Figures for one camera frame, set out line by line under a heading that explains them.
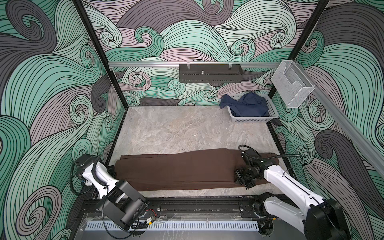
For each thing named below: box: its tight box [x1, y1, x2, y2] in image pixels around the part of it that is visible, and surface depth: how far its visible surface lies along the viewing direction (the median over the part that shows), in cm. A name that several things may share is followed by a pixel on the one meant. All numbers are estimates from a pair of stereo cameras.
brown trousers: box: [114, 149, 247, 192], surface depth 90 cm
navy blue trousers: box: [219, 92, 269, 117], surface depth 114 cm
